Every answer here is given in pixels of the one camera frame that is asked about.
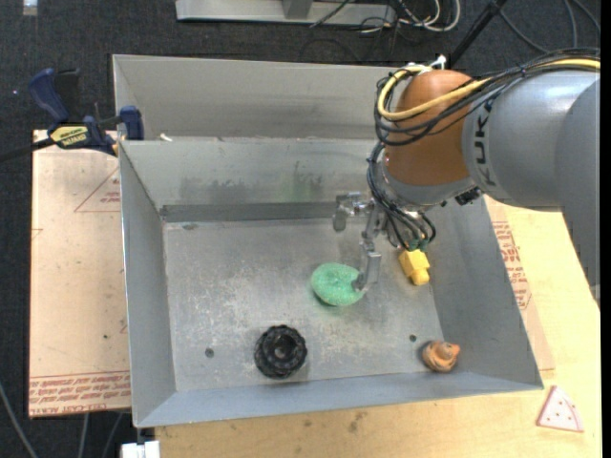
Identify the green round sponge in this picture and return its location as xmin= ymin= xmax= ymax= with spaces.
xmin=310 ymin=261 xmax=365 ymax=307

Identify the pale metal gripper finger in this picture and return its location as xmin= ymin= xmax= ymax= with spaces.
xmin=332 ymin=191 xmax=374 ymax=233
xmin=353 ymin=239 xmax=384 ymax=296

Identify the yellow toy block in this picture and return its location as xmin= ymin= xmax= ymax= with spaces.
xmin=397 ymin=248 xmax=432 ymax=287

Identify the pink triangular pad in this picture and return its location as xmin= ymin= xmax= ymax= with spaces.
xmin=535 ymin=385 xmax=585 ymax=434

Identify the black ribbed ring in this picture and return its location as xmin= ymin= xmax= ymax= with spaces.
xmin=253 ymin=323 xmax=308 ymax=380

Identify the grey metal bin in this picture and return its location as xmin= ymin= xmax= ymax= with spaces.
xmin=112 ymin=53 xmax=545 ymax=429

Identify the brown cardboard board red print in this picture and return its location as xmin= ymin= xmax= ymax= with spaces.
xmin=28 ymin=129 xmax=558 ymax=419

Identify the orange-brown toy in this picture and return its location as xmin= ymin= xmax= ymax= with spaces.
xmin=418 ymin=340 xmax=462 ymax=373

